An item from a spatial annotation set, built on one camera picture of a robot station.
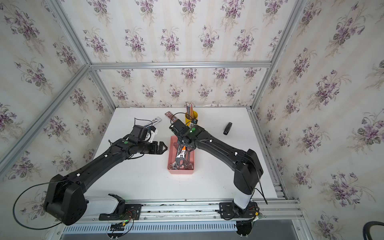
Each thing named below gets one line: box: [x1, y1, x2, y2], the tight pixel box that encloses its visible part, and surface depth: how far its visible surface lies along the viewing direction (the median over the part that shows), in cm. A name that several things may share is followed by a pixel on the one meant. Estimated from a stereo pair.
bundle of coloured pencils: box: [185, 102, 194, 119], surface depth 103 cm
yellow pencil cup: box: [185, 110, 199, 126], surface depth 105 cm
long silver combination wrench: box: [168, 162, 194, 170], surface depth 86 cm
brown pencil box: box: [164, 111, 179, 122], surface depth 117 cm
